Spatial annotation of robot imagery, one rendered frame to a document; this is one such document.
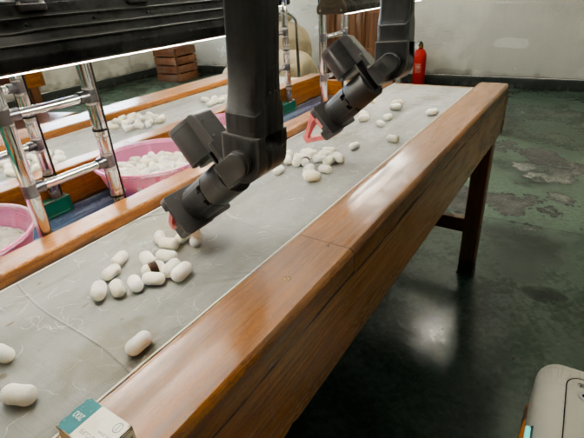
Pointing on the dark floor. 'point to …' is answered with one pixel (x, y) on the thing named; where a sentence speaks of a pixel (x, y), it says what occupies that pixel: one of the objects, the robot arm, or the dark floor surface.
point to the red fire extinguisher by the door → (419, 65)
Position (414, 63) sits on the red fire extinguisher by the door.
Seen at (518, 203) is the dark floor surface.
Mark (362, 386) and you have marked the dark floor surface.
